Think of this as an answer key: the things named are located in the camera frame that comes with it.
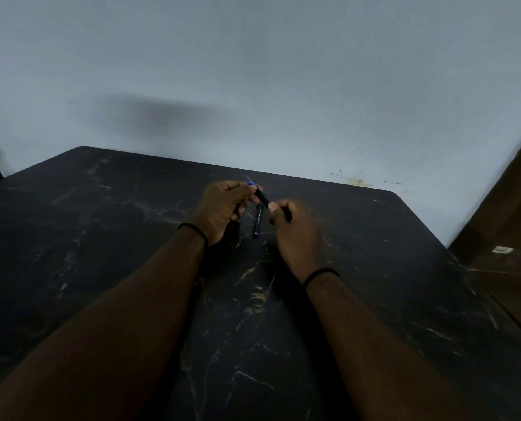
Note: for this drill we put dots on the black pen cap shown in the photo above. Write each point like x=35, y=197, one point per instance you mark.
x=258, y=221

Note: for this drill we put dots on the person's left forearm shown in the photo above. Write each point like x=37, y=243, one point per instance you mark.
x=98, y=337

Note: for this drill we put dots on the brown wooden door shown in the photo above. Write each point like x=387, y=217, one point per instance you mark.
x=506, y=241

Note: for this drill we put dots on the black wrist band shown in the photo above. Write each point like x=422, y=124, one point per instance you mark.
x=319, y=274
x=194, y=231

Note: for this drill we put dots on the person's right forearm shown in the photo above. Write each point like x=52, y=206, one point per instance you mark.
x=374, y=355

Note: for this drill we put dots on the small white tag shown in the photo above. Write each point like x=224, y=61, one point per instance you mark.
x=502, y=249

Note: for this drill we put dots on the person's right hand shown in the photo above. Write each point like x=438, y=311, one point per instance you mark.
x=298, y=241

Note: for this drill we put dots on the black pen with blue tip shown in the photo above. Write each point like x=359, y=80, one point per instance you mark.
x=267, y=200

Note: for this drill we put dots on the person's left hand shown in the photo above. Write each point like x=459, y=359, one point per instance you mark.
x=219, y=210

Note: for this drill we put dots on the black right wrist band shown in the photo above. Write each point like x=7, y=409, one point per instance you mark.
x=319, y=274

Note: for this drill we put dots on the black left wrist band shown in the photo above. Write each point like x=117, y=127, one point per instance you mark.
x=194, y=231

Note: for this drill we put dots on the person's right thumb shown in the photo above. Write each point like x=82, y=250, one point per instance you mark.
x=276, y=212

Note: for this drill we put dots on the person's left thumb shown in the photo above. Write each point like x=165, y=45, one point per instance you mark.
x=238, y=195

